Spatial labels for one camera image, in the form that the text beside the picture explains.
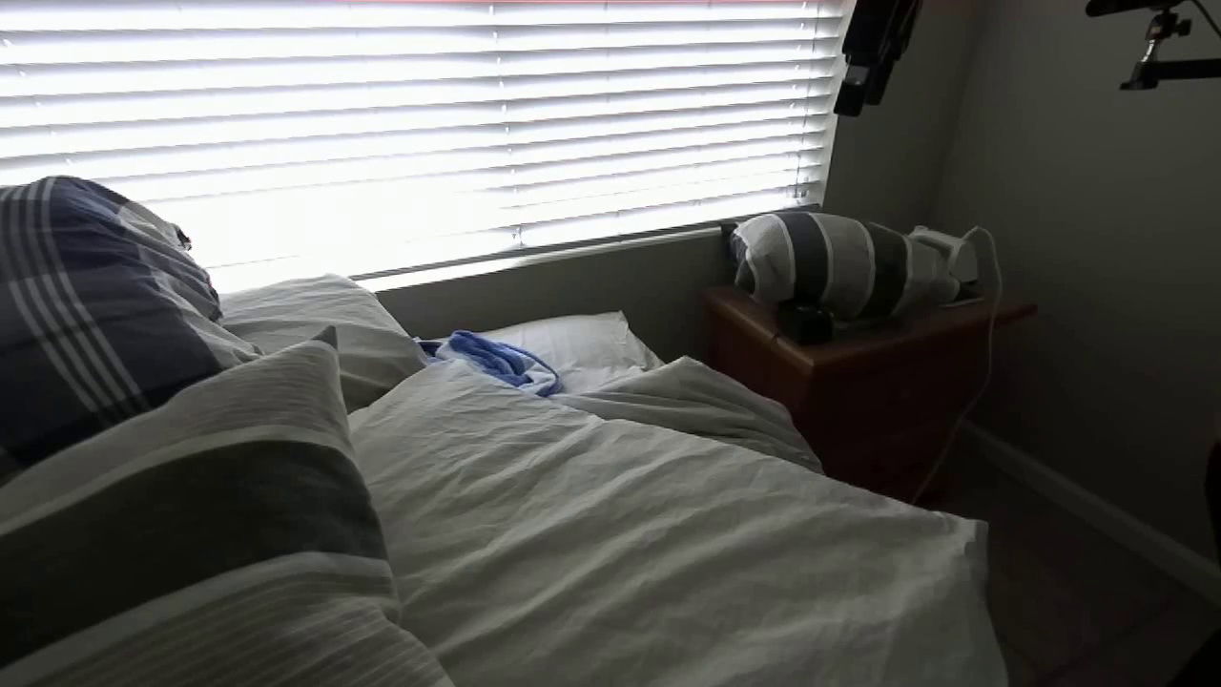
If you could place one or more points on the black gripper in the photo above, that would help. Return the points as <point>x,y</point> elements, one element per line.
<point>873,40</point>

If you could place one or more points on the white blanket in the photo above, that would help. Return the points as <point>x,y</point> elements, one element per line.
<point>550,549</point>

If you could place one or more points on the striped bolster pillow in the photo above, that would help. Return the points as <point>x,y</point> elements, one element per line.
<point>840,264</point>

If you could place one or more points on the white device on nightstand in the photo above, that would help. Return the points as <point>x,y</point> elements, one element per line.
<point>956,261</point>

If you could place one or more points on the wooden nightstand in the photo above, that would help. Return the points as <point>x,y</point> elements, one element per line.
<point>878,408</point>

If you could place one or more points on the white bed pillow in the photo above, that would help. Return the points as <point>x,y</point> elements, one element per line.
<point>590,350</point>

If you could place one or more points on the blue cloth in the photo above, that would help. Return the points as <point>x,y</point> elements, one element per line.
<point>498,359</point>

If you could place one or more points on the white window blinds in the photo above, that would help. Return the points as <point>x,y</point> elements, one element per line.
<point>384,134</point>

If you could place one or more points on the cream pillow behind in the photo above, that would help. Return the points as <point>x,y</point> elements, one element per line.
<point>373,354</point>

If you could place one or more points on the navy plaid pillow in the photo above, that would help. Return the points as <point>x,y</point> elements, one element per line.
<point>104,316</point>

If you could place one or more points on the grey striped front pillow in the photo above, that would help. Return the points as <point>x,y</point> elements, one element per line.
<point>223,539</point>

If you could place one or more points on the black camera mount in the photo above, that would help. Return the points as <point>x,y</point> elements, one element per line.
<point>1163,22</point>

